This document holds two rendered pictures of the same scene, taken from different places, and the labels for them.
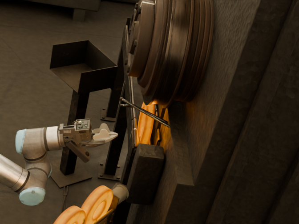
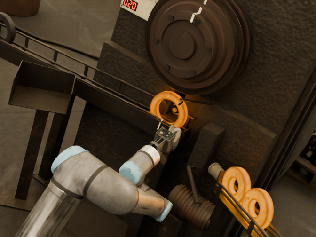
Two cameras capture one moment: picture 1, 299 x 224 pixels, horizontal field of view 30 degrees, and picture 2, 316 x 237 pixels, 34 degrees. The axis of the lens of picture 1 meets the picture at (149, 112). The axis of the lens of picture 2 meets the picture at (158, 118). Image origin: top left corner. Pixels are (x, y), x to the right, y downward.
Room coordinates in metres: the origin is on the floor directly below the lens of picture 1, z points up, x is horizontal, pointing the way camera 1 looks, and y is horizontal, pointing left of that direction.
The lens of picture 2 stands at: (0.65, 1.85, 1.81)
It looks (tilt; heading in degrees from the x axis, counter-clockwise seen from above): 27 degrees down; 303
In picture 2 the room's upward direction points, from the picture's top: 21 degrees clockwise
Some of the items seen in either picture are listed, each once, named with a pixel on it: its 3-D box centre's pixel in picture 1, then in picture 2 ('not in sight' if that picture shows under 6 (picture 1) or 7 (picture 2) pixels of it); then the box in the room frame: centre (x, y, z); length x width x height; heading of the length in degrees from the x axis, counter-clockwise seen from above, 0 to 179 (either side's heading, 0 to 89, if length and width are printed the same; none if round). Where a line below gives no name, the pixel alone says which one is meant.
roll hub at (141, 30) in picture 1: (138, 38); (184, 44); (1.80, 0.11, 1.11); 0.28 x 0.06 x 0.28; 11
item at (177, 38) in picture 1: (164, 43); (194, 41); (1.82, 0.01, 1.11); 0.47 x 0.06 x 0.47; 11
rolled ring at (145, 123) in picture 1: (145, 122); (168, 111); (1.82, 0.00, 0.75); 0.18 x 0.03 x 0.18; 11
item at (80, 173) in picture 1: (74, 116); (30, 139); (2.29, 0.36, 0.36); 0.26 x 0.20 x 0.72; 46
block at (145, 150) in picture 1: (145, 174); (205, 148); (1.60, -0.05, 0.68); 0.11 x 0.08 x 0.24; 101
